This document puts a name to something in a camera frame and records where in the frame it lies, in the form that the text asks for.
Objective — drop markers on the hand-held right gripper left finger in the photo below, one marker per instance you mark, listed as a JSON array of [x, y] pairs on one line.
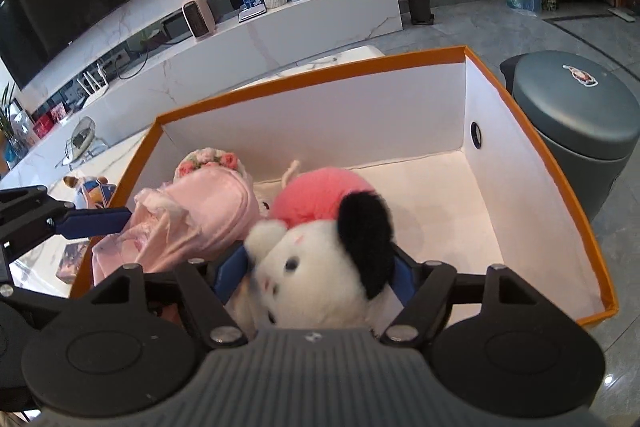
[[231, 276]]

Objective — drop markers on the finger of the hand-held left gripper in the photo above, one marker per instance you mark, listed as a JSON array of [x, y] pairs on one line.
[[95, 222], [30, 293]]

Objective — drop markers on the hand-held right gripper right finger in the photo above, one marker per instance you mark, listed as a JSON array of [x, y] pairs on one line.
[[406, 279]]

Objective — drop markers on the pink doll dress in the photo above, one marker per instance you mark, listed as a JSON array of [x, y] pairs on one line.
[[210, 212]]

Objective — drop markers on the white and pink plush toy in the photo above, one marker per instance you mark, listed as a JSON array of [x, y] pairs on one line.
[[310, 267]]

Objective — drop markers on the orange cardboard box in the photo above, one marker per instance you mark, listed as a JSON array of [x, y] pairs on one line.
[[450, 207]]

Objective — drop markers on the small blue plush toy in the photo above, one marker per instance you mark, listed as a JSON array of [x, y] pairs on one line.
[[92, 193]]

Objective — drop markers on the printed card box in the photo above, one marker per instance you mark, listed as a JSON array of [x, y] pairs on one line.
[[74, 261]]

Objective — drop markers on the small desk fan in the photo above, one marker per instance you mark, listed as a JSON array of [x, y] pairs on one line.
[[82, 137]]

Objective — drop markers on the red gift boxes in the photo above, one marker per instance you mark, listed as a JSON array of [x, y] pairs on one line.
[[50, 119]]

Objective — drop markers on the leafy plant in vase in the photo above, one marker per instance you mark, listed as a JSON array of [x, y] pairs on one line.
[[10, 132]]

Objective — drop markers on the white router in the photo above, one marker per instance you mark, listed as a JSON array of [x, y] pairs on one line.
[[95, 79]]

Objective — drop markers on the white space heater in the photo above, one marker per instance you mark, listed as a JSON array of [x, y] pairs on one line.
[[199, 18]]

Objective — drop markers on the grey round trash bin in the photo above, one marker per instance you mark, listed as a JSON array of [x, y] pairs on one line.
[[575, 117]]

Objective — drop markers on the white marble television cabinet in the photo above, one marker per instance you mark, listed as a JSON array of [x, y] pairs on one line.
[[300, 32]]

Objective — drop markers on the grey laptop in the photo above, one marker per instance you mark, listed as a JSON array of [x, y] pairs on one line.
[[251, 13]]

